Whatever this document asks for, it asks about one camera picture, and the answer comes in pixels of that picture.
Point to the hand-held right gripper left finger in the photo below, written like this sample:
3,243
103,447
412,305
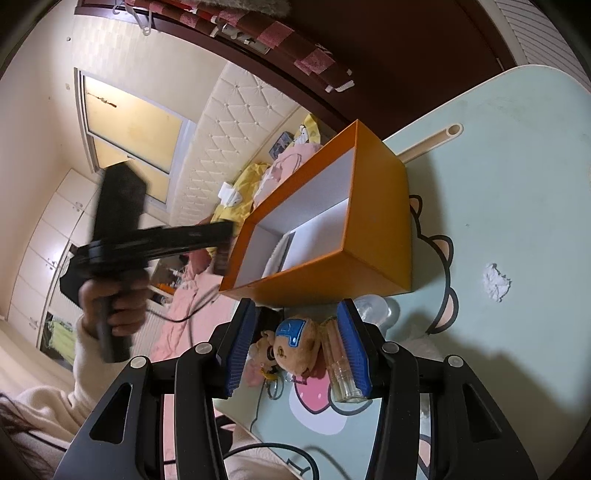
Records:
240,350

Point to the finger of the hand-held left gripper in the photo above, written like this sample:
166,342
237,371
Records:
194,237

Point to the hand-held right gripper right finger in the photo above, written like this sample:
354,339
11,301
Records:
355,350

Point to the clear rectangular bottle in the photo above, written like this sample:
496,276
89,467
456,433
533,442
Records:
339,364

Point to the small pink plush toy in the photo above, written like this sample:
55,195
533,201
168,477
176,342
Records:
258,364

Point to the plush dog with blue cap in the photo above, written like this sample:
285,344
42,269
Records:
298,344

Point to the orange cardboard box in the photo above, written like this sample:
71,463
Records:
374,230

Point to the white plastic wrap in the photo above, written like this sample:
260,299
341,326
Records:
496,281

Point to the person's left forearm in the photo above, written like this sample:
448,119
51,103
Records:
69,383

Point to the person's left hand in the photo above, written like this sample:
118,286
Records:
131,307

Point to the clear plastic cup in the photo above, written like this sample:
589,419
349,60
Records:
376,309

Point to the white tissue on pillow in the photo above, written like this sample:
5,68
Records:
229,194

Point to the window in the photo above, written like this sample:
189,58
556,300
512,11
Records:
134,134

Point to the white wardrobe cabinets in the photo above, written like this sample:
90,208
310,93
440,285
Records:
41,258

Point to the cream tufted headboard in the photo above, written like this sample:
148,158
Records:
221,138

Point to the green cloth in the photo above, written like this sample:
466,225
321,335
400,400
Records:
60,337

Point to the yellow cartoon pillow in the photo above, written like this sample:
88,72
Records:
310,131

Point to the white clothes hanger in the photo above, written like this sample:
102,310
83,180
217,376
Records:
145,25

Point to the red pink striped scarf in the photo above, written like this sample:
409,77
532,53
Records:
314,60

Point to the person's dark hair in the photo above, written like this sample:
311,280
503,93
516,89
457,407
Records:
23,443

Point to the grey fur trim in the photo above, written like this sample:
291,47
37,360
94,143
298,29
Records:
258,5

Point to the dark brown door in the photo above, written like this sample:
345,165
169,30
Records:
415,55

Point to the white louvered wardrobe door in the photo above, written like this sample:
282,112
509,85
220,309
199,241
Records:
521,27

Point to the small photo frame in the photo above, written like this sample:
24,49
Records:
280,143

